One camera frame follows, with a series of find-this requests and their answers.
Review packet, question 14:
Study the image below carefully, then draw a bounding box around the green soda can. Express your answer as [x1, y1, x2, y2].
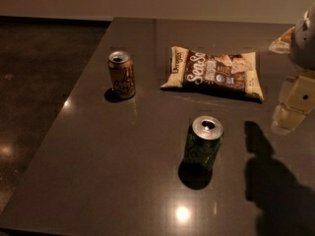
[183, 116, 223, 174]

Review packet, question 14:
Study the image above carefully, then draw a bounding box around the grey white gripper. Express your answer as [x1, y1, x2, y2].
[269, 4, 315, 135]

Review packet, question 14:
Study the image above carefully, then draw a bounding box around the brown and cream chip bag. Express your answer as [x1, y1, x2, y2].
[161, 46, 264, 101]

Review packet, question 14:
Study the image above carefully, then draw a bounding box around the orange LaCroix can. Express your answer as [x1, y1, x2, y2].
[107, 50, 136, 99]

